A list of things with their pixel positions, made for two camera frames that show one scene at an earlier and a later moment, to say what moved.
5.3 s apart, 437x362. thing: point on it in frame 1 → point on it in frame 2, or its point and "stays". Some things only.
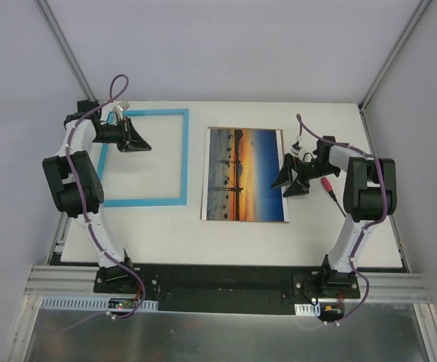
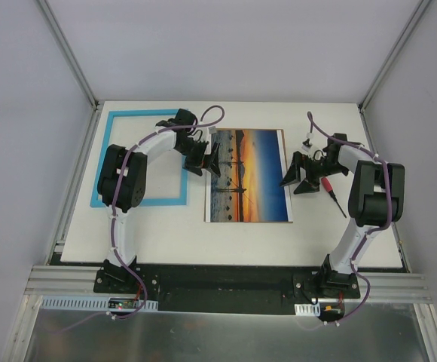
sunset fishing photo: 239,169 stays
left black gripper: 126,134 → 204,161
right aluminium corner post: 393,53 stays
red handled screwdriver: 328,188 stays
